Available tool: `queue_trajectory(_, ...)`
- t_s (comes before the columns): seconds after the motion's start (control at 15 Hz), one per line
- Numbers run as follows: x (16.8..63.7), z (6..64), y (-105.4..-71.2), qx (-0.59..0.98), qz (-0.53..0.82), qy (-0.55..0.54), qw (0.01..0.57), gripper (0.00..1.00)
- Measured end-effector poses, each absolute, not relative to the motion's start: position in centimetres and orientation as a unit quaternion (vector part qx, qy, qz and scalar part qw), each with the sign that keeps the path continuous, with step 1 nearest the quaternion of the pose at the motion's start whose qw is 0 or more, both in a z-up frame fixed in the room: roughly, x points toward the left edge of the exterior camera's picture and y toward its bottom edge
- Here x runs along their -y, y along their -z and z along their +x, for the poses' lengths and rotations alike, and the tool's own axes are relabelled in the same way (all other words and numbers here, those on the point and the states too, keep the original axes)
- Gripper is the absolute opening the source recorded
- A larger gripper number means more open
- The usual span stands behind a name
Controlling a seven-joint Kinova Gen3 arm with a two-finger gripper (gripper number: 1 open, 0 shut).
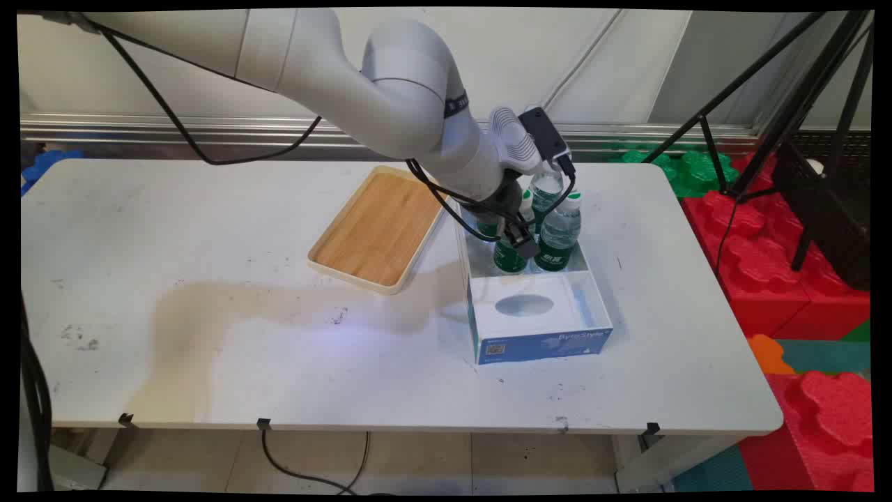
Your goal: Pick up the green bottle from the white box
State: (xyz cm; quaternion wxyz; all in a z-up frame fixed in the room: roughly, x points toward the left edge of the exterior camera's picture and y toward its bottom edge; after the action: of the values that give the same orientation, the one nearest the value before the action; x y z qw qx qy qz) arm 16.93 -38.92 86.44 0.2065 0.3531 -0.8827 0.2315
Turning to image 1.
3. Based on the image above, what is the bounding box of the white ribbed camera mount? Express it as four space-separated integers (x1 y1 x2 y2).
488 107 543 174

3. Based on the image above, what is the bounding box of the green foam block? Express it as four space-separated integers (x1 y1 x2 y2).
609 148 740 200

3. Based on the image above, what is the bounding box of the blue foam block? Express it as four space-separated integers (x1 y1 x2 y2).
21 149 85 197

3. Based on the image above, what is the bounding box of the black mesh crate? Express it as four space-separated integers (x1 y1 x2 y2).
769 131 872 292

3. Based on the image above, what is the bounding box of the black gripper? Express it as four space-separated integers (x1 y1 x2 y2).
479 176 541 260

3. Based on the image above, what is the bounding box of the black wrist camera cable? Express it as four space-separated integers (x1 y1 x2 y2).
406 158 578 231

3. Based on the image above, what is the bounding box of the blue white cardboard box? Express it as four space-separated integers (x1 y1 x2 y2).
455 194 615 366

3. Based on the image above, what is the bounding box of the teal foam mat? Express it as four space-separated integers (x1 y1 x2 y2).
776 339 872 378

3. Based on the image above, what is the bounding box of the grey metal table leg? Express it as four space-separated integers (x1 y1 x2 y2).
50 443 110 492
615 435 741 494

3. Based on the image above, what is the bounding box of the black cable under table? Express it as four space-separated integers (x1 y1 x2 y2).
261 429 371 496

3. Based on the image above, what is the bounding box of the orange foam piece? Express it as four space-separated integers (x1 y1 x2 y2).
747 333 796 377

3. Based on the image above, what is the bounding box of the large red foam block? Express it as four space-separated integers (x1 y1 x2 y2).
681 188 813 341

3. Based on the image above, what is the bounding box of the black cable bundle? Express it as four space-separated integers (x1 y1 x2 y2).
19 291 56 493

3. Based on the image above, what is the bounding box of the black tripod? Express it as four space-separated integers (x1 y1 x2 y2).
641 10 876 274

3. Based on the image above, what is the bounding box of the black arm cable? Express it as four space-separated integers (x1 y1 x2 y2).
84 20 323 167

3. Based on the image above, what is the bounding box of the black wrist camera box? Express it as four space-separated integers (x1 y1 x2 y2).
518 106 576 179

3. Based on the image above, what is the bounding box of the bamboo wooden tray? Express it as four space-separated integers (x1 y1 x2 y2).
307 165 448 296

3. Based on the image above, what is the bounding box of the metal wall rail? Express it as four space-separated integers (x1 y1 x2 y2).
20 113 762 153

